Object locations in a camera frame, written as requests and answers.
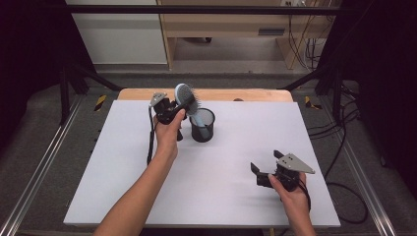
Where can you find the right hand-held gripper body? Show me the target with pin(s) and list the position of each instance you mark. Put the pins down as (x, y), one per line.
(291, 165)

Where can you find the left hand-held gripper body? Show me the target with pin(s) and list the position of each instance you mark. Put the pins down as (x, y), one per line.
(164, 109)

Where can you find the light blue hairbrush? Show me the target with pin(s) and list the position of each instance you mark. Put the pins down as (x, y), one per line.
(183, 93)

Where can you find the black mesh cup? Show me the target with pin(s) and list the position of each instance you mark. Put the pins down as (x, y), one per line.
(203, 132)

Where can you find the person's left hand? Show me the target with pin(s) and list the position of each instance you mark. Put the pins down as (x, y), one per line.
(167, 137)

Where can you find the person's right hand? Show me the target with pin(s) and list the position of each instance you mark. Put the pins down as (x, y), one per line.
(293, 198)

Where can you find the white board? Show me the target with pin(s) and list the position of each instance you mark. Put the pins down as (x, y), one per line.
(213, 196)

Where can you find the wooden table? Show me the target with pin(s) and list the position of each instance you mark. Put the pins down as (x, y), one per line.
(249, 94)

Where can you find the white cabinet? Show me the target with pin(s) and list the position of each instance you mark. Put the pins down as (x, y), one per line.
(121, 39)

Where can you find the black metal stand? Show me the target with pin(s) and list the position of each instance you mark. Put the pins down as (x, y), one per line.
(64, 98)
(336, 95)

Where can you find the wooden desk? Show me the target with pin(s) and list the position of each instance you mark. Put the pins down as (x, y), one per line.
(226, 24)

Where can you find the black curtain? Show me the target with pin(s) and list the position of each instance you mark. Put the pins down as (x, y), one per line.
(29, 59)
(387, 82)

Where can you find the aluminium rail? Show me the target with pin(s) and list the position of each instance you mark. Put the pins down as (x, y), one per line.
(36, 177)
(369, 196)

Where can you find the black frame crossbar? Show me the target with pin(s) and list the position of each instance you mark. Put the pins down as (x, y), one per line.
(196, 10)

